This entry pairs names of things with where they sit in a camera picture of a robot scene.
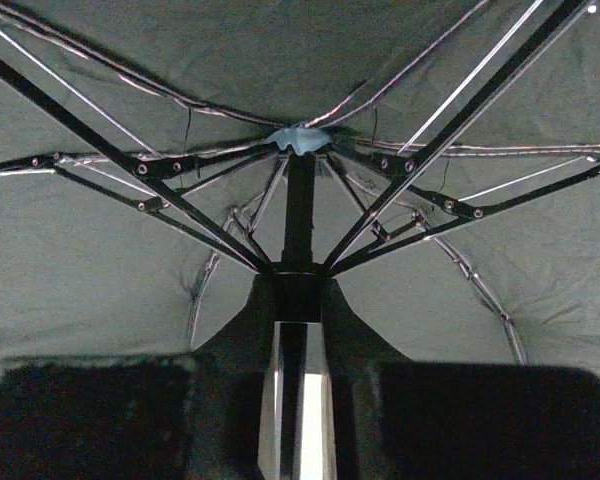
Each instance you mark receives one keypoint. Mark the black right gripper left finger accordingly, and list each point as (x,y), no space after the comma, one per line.
(191,415)

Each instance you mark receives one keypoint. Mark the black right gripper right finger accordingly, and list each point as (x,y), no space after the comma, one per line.
(397,418)

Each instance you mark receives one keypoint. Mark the pink umbrella with black lining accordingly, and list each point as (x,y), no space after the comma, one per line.
(439,160)

